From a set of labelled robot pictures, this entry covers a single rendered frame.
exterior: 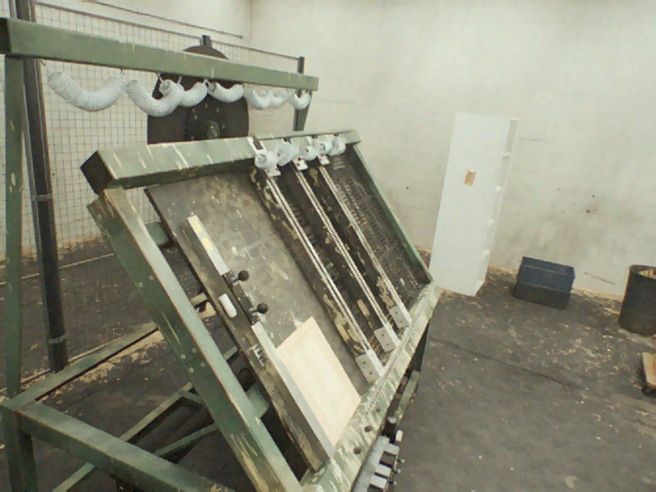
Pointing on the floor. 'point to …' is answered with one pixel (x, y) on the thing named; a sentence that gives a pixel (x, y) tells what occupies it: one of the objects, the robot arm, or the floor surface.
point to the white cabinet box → (471, 200)
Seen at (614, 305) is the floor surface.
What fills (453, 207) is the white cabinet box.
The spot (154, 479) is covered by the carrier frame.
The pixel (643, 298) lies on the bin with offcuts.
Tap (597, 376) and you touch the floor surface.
